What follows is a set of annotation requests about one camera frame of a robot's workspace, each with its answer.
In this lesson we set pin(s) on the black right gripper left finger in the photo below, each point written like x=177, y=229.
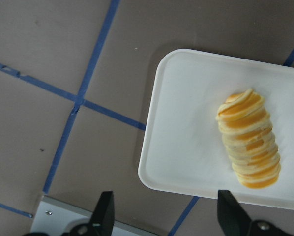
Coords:
x=103, y=217

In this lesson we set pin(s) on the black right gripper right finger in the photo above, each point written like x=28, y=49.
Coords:
x=232, y=218

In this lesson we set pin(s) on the spiral orange bread roll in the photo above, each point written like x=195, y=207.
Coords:
x=246, y=132

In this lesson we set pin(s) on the white rectangular tray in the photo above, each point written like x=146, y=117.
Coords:
x=183, y=151

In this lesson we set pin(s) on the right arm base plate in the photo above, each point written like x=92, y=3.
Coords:
x=56, y=218

